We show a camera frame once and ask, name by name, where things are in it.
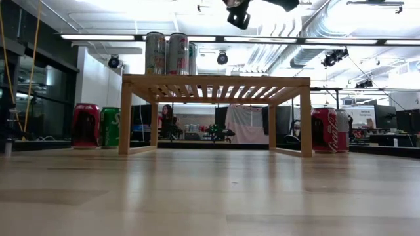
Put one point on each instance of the black ceiling rail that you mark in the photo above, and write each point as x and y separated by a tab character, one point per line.
375	3

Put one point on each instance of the white draped cloth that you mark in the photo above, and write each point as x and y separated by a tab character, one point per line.
246	124

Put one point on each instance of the silver ventilation duct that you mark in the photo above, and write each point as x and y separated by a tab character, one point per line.
295	55

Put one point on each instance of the green soda can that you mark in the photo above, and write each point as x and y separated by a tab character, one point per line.
110	126

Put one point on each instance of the black monitor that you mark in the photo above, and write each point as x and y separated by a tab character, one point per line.
385	116
221	116
408	121
282	119
141	114

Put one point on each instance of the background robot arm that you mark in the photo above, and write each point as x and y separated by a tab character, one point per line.
218	132

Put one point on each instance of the red Coca-Cola can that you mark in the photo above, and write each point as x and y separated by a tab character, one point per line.
85	111
323	129

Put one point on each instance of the person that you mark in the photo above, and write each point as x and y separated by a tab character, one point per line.
167	114

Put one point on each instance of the wooden slatted shelf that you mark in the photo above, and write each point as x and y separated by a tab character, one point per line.
213	80

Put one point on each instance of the black ceiling light track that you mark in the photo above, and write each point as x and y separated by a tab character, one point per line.
220	39

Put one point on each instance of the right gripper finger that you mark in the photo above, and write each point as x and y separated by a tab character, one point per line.
239	18

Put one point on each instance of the white sign board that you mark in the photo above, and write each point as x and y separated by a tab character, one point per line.
362	114

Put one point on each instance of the silver and red soda can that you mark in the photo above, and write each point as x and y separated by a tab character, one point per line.
343	131

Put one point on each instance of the black ceiling spotlight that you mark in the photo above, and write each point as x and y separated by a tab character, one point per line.
222	58
334	57
113	61
364	83

